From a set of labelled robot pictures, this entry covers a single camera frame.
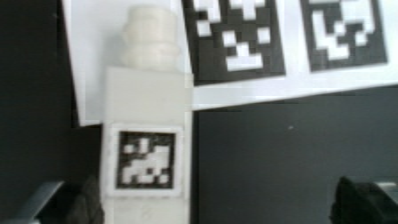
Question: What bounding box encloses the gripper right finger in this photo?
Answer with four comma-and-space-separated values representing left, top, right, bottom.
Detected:
328, 177, 398, 224

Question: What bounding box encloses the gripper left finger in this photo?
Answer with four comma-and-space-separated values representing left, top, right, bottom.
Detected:
0, 181, 63, 224

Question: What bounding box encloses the white table leg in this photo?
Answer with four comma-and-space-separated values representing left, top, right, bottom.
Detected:
99, 5, 193, 224

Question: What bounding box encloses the white marker plate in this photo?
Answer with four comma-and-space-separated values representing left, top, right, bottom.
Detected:
60, 0, 398, 125

